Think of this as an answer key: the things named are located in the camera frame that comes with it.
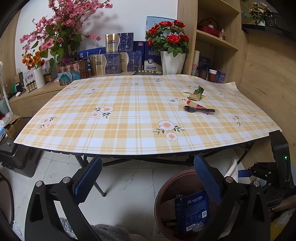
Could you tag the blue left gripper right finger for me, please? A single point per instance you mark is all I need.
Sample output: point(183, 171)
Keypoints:
point(207, 179)

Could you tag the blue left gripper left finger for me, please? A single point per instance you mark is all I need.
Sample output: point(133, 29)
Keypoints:
point(85, 178)

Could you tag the long blue coffee box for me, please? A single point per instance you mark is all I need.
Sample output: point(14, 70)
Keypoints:
point(192, 211)

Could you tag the green gold carton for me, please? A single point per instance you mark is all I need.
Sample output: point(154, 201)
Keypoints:
point(196, 95)

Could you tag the brown round trash bin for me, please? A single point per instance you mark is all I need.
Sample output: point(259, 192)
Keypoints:
point(183, 184)

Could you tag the person's right hand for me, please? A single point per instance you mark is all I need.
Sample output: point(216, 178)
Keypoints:
point(287, 203)

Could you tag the yellow plaid tablecloth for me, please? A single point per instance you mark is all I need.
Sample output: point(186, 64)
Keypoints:
point(138, 115)

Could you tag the low wooden cabinet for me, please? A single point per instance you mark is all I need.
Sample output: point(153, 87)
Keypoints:
point(28, 104)

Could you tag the red paper cup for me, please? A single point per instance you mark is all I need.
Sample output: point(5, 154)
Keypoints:
point(212, 75)

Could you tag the stacked pastel cups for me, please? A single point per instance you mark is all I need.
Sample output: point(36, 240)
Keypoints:
point(195, 63)

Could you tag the striped pink basket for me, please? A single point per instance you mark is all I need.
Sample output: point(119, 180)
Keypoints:
point(74, 71)

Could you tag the green leaf tray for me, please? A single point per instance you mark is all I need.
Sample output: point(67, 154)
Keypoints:
point(147, 72)

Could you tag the gold blue gift box left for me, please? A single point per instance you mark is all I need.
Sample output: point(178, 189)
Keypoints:
point(108, 63)

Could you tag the gold blue gift box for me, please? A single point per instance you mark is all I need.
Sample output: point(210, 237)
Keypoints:
point(131, 61)
point(119, 42)
point(108, 63)

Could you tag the wooden shelf unit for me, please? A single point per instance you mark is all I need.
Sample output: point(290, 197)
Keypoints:
point(227, 55)

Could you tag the blue white box behind pot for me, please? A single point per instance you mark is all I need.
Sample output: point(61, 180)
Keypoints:
point(151, 60)

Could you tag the orange flowers white vase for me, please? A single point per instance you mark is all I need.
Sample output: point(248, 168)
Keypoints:
point(35, 69)

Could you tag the gold blue gift box right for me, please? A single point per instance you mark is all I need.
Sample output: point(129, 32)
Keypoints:
point(131, 61)

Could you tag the red rose plant white pot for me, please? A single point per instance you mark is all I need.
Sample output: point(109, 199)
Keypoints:
point(169, 39)

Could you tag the gold blue gift box top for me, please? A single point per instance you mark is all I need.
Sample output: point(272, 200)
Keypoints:
point(119, 42)

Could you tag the red basket on shelf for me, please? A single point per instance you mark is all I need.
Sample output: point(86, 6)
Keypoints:
point(209, 26)

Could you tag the pink blossom flower arrangement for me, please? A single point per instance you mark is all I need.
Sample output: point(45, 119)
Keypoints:
point(60, 35)

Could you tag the black folding table frame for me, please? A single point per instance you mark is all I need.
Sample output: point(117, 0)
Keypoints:
point(142, 180)

